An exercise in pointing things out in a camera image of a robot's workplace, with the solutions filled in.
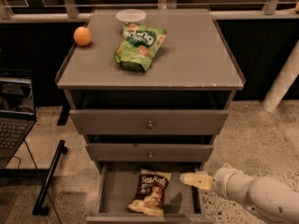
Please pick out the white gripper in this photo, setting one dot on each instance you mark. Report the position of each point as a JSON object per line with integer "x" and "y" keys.
{"x": 220, "y": 180}

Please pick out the brown sea salt chip bag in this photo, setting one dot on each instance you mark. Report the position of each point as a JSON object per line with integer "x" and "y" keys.
{"x": 149, "y": 196}

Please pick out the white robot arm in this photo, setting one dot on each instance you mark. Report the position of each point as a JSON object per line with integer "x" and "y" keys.
{"x": 264, "y": 197}

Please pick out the grey drawer cabinet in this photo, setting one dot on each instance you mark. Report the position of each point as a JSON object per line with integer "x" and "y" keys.
{"x": 193, "y": 70}

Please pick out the grey open bottom drawer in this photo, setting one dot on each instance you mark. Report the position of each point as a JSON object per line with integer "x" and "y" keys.
{"x": 118, "y": 184}

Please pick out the grey middle drawer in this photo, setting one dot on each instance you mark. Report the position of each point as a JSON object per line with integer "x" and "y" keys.
{"x": 149, "y": 152}

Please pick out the grey top drawer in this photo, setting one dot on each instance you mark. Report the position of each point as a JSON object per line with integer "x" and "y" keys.
{"x": 148, "y": 122}

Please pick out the green chip bag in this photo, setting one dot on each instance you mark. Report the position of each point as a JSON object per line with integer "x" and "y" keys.
{"x": 139, "y": 46}

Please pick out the clear plastic bowl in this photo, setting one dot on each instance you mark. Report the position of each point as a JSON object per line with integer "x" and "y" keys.
{"x": 131, "y": 15}

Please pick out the black laptop stand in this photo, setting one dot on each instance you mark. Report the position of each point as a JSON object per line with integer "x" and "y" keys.
{"x": 44, "y": 176}

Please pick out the orange fruit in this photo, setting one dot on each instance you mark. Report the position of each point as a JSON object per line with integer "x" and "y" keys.
{"x": 82, "y": 36}

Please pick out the black laptop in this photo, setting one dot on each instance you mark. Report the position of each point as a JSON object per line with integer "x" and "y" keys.
{"x": 17, "y": 111}

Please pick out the metal window railing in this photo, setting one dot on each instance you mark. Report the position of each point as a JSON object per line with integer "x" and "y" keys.
{"x": 81, "y": 10}

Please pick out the white diagonal post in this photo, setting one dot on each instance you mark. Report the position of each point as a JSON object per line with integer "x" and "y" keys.
{"x": 287, "y": 75}

